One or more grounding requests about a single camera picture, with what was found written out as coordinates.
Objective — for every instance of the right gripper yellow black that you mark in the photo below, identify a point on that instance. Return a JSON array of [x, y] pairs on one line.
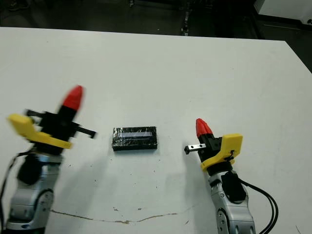
[[218, 153]]

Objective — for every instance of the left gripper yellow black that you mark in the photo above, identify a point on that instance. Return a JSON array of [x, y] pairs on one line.
[[48, 132]]

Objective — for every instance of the black shiny box lid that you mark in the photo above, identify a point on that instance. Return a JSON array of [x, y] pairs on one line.
[[135, 137]]

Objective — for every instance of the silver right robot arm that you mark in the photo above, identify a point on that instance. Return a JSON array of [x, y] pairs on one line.
[[231, 212]]

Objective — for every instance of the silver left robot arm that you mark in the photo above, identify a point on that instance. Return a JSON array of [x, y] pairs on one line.
[[31, 195]]

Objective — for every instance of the white cabinet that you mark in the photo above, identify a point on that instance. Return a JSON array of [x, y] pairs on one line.
[[285, 8]]

